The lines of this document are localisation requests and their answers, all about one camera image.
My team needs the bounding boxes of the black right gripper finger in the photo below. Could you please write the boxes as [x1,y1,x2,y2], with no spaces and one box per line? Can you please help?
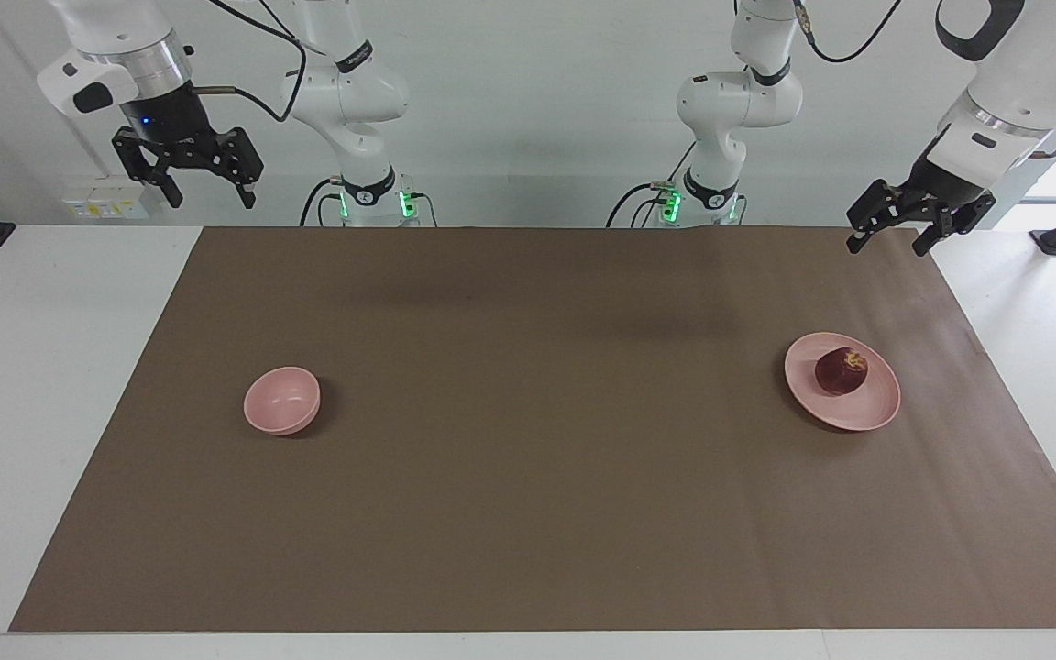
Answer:
[113,130,183,209]
[221,126,265,210]

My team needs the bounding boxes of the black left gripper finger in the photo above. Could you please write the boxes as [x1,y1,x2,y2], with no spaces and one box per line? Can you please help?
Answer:
[847,179,905,255]
[913,194,996,258]

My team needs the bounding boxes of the dark red apple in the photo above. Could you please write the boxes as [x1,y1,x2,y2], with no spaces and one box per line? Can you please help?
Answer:
[814,347,869,397]

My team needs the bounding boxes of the pink plate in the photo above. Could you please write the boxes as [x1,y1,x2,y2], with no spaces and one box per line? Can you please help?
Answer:
[784,332,902,433]

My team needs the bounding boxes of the pink bowl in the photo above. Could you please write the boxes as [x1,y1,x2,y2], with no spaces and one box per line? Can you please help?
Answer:
[243,367,323,436]

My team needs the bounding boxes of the brown table mat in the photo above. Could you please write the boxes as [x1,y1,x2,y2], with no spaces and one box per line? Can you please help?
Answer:
[8,226,1056,633]

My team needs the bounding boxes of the white wall socket box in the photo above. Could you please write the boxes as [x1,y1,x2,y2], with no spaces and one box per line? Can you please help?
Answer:
[60,174,151,221]

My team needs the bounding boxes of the black right base cables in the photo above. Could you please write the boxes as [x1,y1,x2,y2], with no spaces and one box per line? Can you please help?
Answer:
[299,177,438,227]

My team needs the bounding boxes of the black base cables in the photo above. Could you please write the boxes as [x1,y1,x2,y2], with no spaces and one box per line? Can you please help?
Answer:
[299,177,438,227]
[606,142,699,227]

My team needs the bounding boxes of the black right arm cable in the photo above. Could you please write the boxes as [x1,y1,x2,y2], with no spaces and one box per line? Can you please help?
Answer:
[191,0,309,123]

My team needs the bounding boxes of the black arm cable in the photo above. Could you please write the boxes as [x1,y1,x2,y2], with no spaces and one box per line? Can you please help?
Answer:
[191,0,309,123]
[789,0,1056,161]

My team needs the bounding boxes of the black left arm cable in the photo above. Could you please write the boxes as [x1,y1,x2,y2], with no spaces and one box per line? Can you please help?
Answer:
[789,0,1056,161]

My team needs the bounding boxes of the black left base cables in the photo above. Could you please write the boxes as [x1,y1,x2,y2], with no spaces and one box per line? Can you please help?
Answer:
[606,142,699,227]

